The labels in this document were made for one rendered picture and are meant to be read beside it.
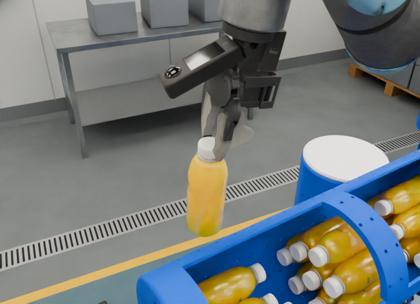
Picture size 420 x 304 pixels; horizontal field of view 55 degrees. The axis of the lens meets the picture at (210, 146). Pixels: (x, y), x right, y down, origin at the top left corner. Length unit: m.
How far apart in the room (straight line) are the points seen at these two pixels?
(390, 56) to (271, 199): 2.32
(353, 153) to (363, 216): 0.59
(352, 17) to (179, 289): 0.48
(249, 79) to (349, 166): 0.85
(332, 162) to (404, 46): 0.87
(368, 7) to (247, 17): 0.15
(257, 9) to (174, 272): 0.45
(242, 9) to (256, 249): 0.62
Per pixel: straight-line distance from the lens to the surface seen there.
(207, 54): 0.56
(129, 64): 4.04
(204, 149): 0.63
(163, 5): 3.19
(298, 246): 0.93
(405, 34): 0.53
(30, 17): 3.80
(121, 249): 2.50
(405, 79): 4.41
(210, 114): 0.63
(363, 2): 0.43
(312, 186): 1.36
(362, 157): 1.43
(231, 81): 0.56
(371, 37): 0.51
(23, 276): 2.53
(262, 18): 0.52
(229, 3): 0.53
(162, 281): 0.72
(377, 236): 0.87
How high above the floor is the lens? 1.78
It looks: 32 degrees down
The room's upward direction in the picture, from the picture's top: straight up
